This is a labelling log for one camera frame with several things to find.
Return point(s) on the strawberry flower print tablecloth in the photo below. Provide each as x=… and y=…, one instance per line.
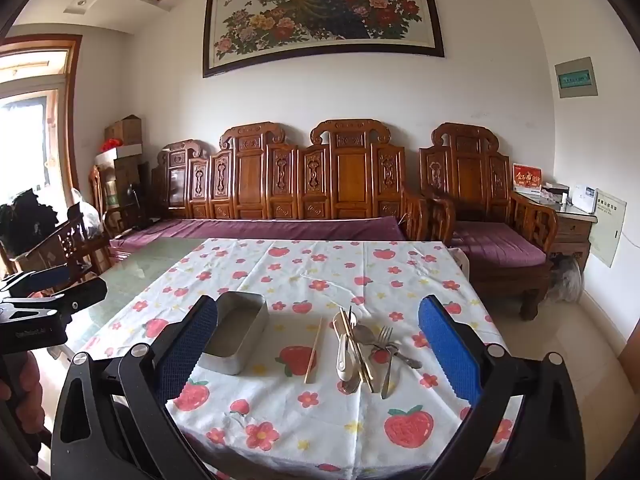
x=300, y=270

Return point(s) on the white box-shaped device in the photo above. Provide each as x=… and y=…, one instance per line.
x=584, y=199

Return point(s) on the carved wooden armchair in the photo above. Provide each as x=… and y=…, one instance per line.
x=470, y=175

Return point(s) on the wooden side table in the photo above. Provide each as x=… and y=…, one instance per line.
x=570, y=230

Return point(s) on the metal fork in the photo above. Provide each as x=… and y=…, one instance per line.
x=387, y=381
x=407, y=360

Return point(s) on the person's left hand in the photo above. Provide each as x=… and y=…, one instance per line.
x=32, y=377

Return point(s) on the framed peacock flower painting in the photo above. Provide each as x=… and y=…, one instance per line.
x=320, y=15

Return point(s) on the crumpled clear plastic bag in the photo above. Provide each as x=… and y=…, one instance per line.
x=90, y=215

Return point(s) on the wooden door frame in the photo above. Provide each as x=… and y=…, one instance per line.
x=72, y=110

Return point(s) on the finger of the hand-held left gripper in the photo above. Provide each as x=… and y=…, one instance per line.
x=82, y=297
x=45, y=278

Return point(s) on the purple armchair cushion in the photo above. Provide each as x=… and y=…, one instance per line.
x=500, y=245

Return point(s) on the rectangular metal container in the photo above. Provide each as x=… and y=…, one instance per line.
x=225, y=357

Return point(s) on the recessed ceiling light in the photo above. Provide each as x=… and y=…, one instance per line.
x=80, y=5

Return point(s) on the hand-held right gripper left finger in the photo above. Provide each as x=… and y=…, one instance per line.
x=190, y=342

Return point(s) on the tall brown cardboard box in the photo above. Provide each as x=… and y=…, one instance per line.
x=127, y=177

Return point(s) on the black cloth pile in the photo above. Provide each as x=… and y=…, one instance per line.
x=25, y=220

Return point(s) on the flat white box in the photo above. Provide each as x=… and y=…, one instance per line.
x=120, y=156

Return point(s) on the dark carved wooden chair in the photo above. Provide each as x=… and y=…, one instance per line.
x=60, y=245

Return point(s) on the long purple sofa cushion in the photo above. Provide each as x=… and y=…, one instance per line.
x=260, y=232

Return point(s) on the tissue box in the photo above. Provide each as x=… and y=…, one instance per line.
x=555, y=191

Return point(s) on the grey wall panel box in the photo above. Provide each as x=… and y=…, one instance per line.
x=576, y=77

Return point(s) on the green white carton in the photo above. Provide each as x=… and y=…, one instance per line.
x=111, y=192

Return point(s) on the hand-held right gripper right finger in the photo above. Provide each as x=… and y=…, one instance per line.
x=447, y=350

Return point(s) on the small brown cardboard box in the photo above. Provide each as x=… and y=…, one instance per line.
x=125, y=130

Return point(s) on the red flower decoration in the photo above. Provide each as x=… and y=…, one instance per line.
x=110, y=145

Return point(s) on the carved wooden sofa bench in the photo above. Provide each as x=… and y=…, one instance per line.
x=250, y=180

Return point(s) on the metal spoon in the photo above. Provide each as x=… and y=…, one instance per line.
x=351, y=386
x=362, y=334

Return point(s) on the wooden chopstick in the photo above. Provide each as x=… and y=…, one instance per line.
x=313, y=350
x=359, y=365
x=366, y=377

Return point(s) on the white wall cabinet door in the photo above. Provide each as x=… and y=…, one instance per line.
x=607, y=227

